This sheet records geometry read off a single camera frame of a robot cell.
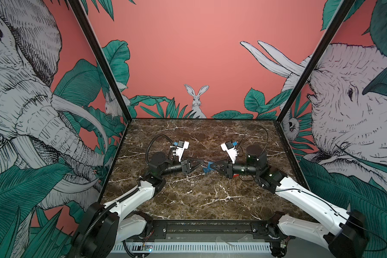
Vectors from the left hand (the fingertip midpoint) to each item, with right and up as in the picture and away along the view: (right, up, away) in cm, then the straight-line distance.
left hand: (203, 162), depth 68 cm
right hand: (+4, -1, -1) cm, 4 cm away
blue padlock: (+2, -3, +1) cm, 4 cm away
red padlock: (+13, -5, -3) cm, 14 cm away
